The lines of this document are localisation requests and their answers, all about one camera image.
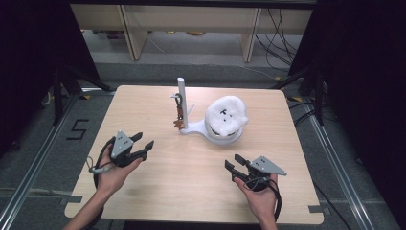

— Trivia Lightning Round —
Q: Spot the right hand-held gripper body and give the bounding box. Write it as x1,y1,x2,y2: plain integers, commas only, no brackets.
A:
243,155,287,192

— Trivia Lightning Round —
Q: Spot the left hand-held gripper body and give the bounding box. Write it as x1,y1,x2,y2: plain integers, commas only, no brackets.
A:
109,129,147,168

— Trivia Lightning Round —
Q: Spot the white fluffy plush hat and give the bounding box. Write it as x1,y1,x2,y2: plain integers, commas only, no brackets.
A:
204,95,249,137

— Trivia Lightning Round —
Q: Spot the green cord keychain brown charm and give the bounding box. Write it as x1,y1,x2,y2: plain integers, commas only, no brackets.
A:
172,92,187,130

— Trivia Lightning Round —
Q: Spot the white peg stand with tray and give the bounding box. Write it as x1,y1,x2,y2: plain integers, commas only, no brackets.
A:
170,77,243,147

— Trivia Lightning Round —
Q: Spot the person's left hand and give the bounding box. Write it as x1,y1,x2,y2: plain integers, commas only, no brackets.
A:
95,143,144,198

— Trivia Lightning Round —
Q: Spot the person's right hand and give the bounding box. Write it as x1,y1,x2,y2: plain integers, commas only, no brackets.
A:
234,173,279,221

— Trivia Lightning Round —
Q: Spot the grey tape strip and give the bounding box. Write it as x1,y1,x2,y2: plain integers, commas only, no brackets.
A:
58,195,83,206
307,204,326,215

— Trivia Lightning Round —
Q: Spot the black metal stand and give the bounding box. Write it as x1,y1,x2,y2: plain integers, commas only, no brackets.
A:
52,61,113,127
271,61,327,127

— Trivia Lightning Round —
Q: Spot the black curtain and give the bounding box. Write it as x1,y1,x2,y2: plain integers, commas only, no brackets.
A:
0,0,101,158
287,0,406,224

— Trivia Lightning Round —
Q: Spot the beige wooden cabinet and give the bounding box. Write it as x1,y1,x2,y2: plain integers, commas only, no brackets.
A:
70,4,313,63

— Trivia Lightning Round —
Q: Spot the left hand-held gripper black cable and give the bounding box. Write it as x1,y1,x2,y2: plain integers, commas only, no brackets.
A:
85,136,117,193

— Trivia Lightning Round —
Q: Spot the hand-held gripper black cable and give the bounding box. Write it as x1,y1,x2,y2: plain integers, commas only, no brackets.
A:
85,136,117,193
245,176,283,223

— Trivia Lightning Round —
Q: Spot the right hand-held gripper black cable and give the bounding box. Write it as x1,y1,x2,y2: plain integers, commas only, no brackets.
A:
245,176,283,223

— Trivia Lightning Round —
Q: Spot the black cable beside table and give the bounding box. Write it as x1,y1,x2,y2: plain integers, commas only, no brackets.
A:
286,95,318,127

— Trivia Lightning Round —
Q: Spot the aluminium floor rail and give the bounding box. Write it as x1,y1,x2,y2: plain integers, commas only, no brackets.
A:
0,92,80,230
305,109,378,230

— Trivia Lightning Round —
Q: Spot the white floor cable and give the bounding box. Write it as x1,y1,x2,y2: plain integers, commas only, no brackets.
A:
237,62,278,81

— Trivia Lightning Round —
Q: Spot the bundle of black floor cables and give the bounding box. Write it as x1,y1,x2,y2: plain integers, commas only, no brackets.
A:
255,8,303,70

